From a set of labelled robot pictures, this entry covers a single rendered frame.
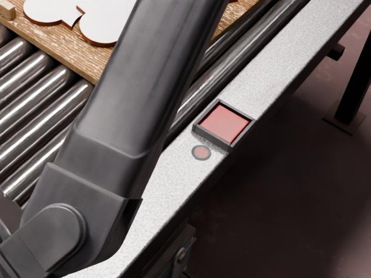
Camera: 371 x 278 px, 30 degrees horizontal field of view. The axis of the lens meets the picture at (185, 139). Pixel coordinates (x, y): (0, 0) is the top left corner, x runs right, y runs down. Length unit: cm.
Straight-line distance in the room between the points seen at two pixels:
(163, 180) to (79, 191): 59
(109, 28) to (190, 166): 30
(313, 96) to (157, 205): 161
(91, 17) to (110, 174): 79
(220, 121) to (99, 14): 30
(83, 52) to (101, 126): 73
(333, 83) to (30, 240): 225
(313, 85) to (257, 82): 140
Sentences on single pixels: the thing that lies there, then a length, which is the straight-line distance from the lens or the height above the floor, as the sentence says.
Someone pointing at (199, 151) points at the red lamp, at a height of 92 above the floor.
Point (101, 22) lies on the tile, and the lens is 122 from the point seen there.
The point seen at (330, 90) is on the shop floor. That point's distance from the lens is 261.
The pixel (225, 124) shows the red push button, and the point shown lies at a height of 93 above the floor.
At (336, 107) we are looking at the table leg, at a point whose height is 1.
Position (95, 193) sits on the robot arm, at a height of 138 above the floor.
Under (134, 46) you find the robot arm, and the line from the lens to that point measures 47.
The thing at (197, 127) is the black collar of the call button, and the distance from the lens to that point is 109.
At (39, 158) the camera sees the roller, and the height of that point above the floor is 92.
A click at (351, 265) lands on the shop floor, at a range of 216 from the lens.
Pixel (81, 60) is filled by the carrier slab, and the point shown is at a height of 94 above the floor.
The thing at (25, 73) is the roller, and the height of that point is 92.
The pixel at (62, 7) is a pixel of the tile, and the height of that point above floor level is 95.
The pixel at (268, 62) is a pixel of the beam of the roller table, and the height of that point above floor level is 92.
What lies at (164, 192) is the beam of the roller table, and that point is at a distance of 103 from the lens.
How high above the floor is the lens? 174
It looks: 49 degrees down
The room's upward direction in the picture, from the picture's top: 11 degrees clockwise
